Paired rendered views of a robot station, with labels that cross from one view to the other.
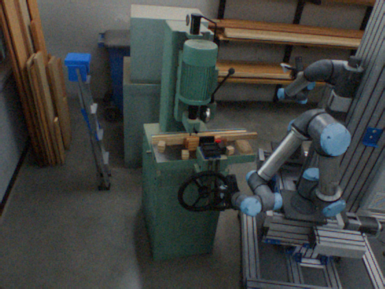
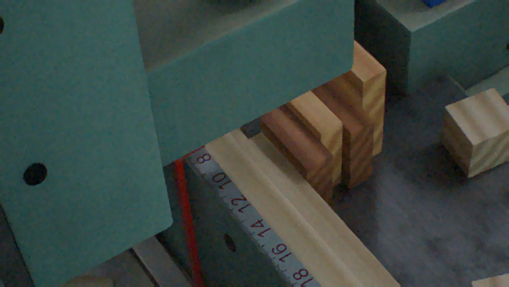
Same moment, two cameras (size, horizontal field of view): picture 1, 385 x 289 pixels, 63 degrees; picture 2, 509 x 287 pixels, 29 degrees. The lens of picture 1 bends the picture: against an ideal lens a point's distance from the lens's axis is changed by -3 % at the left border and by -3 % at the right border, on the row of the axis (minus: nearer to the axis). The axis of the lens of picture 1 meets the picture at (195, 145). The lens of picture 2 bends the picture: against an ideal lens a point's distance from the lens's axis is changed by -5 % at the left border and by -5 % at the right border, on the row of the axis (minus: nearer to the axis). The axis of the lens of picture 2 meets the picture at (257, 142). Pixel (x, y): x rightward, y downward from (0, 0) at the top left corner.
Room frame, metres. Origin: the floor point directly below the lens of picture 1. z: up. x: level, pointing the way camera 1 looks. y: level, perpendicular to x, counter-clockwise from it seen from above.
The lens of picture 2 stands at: (1.68, 0.43, 1.40)
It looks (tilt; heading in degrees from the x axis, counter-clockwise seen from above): 49 degrees down; 260
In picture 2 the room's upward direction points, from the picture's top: 4 degrees counter-clockwise
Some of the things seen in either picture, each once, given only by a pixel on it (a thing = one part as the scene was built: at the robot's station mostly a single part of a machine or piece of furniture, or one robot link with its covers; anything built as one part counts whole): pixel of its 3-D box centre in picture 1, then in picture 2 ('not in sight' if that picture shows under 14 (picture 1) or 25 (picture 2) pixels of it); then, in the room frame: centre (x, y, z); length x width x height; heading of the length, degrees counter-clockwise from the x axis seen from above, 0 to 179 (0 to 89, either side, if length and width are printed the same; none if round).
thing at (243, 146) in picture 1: (243, 144); not in sight; (1.64, -0.29, 0.92); 0.14 x 0.09 x 0.04; 20
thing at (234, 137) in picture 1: (213, 138); (136, 29); (1.67, -0.10, 0.92); 0.58 x 0.02 x 0.04; 110
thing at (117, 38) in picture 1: (128, 76); not in sight; (3.43, 0.88, 0.48); 0.64 x 0.54 x 0.97; 107
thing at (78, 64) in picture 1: (91, 126); not in sight; (2.13, 0.85, 0.58); 0.27 x 0.25 x 1.16; 103
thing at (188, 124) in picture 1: (190, 122); (209, 48); (1.63, 0.04, 1.03); 0.14 x 0.07 x 0.09; 20
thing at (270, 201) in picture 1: (267, 199); not in sight; (1.06, -0.34, 1.03); 0.11 x 0.11 x 0.08; 20
